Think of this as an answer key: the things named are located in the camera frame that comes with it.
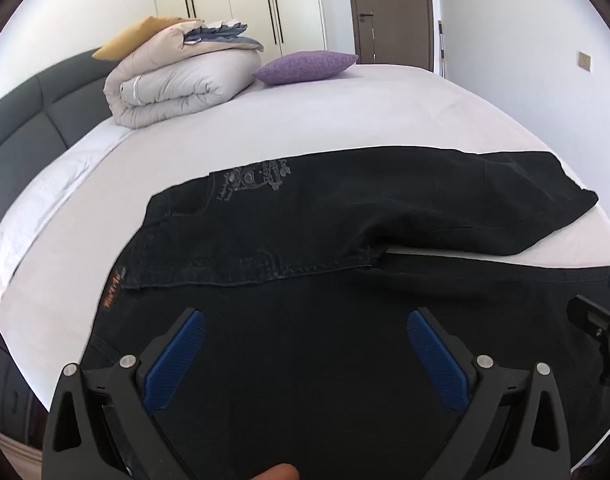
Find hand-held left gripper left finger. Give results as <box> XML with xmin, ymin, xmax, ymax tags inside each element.
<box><xmin>44</xmin><ymin>307</ymin><xmax>208</xmax><ymax>480</ymax></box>

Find brown door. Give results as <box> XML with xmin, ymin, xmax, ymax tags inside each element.
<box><xmin>345</xmin><ymin>0</ymin><xmax>436</xmax><ymax>71</ymax></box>

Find white textured pillow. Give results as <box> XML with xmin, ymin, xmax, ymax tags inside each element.
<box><xmin>0</xmin><ymin>125</ymin><xmax>130</xmax><ymax>301</ymax></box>

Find bed with white sheet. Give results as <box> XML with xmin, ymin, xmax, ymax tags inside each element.
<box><xmin>0</xmin><ymin>62</ymin><xmax>610</xmax><ymax>480</ymax></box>

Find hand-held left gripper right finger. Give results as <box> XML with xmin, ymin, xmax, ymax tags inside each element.
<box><xmin>406</xmin><ymin>307</ymin><xmax>572</xmax><ymax>480</ymax></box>

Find person's left hand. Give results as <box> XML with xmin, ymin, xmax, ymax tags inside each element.
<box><xmin>250</xmin><ymin>462</ymin><xmax>301</xmax><ymax>480</ymax></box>

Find folded blue grey cloth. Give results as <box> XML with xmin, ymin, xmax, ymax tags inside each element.
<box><xmin>182</xmin><ymin>20</ymin><xmax>264</xmax><ymax>53</ymax></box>

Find folded beige duvet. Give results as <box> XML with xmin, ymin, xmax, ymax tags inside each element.
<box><xmin>103</xmin><ymin>20</ymin><xmax>263</xmax><ymax>129</ymax></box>

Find yellow pillow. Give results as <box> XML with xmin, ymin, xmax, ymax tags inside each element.
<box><xmin>92</xmin><ymin>16</ymin><xmax>203</xmax><ymax>61</ymax></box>

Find black pants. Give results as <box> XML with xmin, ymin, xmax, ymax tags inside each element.
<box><xmin>87</xmin><ymin>145</ymin><xmax>610</xmax><ymax>480</ymax></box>

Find grey upholstered headboard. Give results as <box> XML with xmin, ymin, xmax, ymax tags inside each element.
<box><xmin>0</xmin><ymin>47</ymin><xmax>110</xmax><ymax>181</ymax></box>

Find dark bed base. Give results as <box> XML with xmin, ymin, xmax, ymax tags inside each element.
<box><xmin>0</xmin><ymin>310</ymin><xmax>50</xmax><ymax>456</ymax></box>

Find cream wardrobe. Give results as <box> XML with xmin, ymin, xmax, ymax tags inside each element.
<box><xmin>150</xmin><ymin>0</ymin><xmax>328</xmax><ymax>58</ymax></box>

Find purple pillow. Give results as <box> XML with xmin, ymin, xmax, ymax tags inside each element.
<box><xmin>251</xmin><ymin>51</ymin><xmax>359</xmax><ymax>86</ymax></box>

